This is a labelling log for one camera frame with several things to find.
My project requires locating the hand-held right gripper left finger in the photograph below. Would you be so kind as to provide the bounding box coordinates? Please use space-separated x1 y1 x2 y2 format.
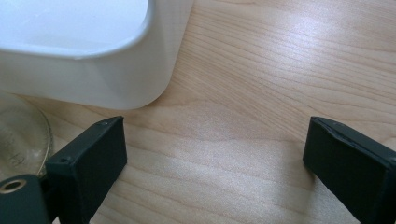
45 116 128 224

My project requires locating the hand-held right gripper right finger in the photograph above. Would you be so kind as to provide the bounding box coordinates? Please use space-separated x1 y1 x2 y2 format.
302 116 396 224

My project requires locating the clear glass bowl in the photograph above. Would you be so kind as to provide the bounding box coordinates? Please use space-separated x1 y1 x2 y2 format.
0 92 54 182

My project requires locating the white plastic bin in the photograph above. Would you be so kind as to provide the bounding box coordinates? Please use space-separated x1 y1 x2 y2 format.
0 0 195 111

